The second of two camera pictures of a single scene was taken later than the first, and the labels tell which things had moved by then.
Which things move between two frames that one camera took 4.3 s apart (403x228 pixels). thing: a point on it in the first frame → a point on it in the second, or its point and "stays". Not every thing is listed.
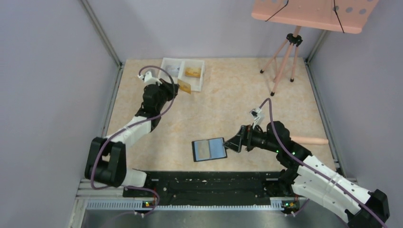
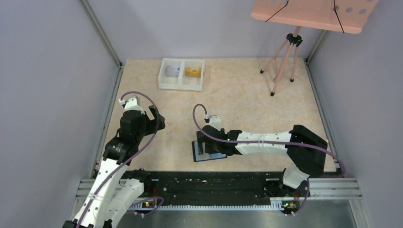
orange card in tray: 193,72 stays
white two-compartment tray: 188,71 stays
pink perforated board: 344,16 stays
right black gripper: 244,138 → 203,143
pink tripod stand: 293,39 stays
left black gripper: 169,90 → 154,118
